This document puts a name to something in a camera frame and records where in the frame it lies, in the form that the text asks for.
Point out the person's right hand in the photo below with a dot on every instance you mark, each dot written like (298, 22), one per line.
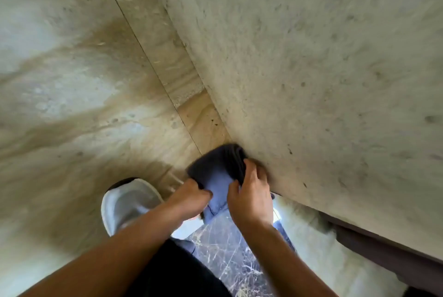
(251, 203)

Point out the person's left hand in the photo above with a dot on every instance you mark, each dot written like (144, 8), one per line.
(188, 200)

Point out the person's right middle finger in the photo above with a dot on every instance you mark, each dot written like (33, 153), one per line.
(263, 175)

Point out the person's left fingers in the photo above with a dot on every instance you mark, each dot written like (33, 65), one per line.
(203, 195)

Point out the person's right thumb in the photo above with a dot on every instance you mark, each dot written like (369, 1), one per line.
(233, 191)

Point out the dark blue cloth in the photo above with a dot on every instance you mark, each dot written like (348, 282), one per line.
(218, 172)

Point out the person's right forearm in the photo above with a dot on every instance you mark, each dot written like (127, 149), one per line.
(280, 262)

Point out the person's left forearm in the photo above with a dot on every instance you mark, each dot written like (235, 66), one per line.
(114, 258)

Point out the white shoe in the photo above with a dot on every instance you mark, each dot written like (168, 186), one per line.
(131, 203)

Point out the black trousers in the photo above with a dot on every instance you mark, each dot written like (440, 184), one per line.
(180, 272)

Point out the dark brown ledge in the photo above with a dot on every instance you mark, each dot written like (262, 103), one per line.
(387, 255)

